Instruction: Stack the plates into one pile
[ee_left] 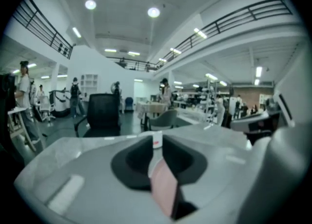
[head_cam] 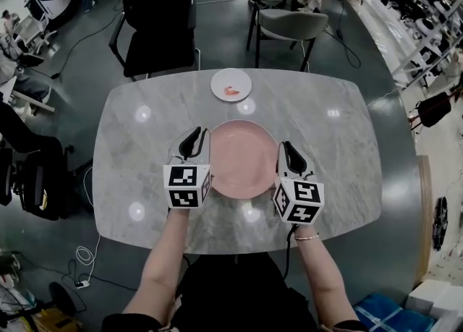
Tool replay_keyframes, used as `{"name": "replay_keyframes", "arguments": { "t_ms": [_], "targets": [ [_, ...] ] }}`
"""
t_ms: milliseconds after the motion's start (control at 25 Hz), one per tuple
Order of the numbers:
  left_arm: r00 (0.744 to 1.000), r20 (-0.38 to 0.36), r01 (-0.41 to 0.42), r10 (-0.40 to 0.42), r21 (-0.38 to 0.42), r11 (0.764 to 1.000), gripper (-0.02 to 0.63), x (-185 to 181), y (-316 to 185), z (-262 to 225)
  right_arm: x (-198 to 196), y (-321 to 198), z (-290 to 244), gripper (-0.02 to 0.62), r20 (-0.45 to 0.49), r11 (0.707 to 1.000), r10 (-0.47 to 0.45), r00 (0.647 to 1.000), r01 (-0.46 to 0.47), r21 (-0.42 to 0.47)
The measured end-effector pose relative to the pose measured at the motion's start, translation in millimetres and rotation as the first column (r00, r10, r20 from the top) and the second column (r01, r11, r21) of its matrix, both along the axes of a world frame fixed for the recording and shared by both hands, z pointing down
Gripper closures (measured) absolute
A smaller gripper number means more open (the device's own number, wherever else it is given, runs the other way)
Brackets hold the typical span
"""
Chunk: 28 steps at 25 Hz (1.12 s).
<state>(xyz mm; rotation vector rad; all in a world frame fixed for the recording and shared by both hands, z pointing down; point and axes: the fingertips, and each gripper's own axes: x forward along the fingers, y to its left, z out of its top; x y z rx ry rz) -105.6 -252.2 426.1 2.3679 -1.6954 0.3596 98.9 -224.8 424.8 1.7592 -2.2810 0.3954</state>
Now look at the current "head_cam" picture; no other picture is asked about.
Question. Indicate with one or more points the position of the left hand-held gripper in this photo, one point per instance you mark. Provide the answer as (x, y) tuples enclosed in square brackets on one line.
[(184, 187)]

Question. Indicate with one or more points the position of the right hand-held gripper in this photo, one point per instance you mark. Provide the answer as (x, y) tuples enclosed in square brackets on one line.
[(298, 200)]

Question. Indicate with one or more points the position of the big pink plate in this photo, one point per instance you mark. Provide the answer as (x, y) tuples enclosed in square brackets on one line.
[(242, 158)]

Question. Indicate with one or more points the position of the person's right forearm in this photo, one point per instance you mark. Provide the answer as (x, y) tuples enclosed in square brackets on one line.
[(322, 280)]

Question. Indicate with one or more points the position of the person's left forearm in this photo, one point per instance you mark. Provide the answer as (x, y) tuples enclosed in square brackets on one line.
[(162, 269)]

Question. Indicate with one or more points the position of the red food piece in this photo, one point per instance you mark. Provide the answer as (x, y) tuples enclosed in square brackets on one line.
[(230, 90)]

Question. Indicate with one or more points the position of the small white plate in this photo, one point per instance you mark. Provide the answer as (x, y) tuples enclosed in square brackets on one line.
[(231, 81)]

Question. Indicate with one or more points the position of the grey chair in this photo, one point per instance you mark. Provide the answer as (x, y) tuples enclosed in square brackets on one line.
[(289, 26)]

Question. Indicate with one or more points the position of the person's black clothing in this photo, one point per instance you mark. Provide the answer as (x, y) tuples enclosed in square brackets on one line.
[(231, 298)]

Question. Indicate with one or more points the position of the black bag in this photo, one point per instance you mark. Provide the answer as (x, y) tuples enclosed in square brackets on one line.
[(432, 110)]

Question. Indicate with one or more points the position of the black office chair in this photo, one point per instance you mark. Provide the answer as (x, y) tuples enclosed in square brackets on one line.
[(36, 178)]

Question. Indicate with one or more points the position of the white power strip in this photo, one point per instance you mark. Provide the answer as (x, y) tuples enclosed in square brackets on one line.
[(81, 284)]

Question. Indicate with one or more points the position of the blue wrapped bundle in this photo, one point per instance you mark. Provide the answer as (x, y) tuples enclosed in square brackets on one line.
[(394, 314)]

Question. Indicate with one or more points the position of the white shelving rack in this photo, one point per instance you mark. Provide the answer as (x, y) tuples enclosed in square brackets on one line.
[(416, 8)]

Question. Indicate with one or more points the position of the white box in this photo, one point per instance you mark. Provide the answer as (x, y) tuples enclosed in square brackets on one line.
[(434, 298)]

